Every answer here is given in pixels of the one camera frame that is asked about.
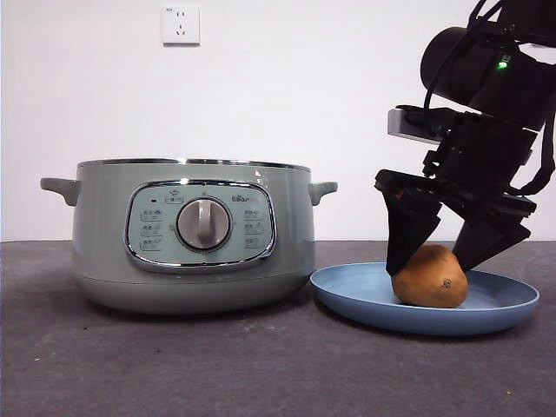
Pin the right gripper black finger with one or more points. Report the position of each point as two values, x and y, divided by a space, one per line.
486 239
408 230

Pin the brown potato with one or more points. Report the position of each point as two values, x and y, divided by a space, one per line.
430 282

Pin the blue round plate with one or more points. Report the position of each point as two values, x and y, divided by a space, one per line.
356 286

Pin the pale green electric steamer pot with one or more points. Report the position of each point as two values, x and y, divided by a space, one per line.
100 243

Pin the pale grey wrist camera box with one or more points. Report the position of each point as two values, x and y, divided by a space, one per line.
397 123

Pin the white wall socket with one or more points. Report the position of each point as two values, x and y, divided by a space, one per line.
180 26

